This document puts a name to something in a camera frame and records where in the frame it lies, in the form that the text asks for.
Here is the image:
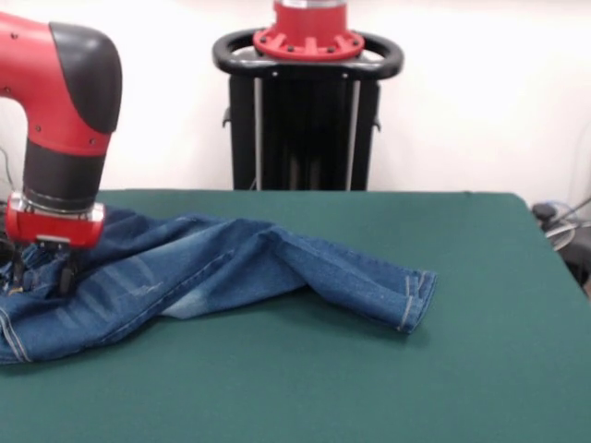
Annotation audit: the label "black floor equipment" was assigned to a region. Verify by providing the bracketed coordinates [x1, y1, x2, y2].
[562, 239, 591, 296]

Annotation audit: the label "tangle of cables with adapter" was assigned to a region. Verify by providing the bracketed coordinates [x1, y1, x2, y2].
[530, 197, 591, 253]

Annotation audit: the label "tangle of black cables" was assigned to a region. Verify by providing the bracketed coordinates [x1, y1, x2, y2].
[0, 147, 22, 269]

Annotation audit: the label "blue denim jeans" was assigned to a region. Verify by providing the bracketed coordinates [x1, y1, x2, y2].
[0, 205, 439, 365]

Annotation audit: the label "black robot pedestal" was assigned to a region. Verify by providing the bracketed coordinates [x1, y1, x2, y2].
[211, 27, 405, 191]

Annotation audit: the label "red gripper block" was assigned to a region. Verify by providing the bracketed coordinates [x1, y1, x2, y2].
[5, 202, 106, 296]

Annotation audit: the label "dark green table cloth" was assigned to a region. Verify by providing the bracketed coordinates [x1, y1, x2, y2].
[0, 187, 591, 443]

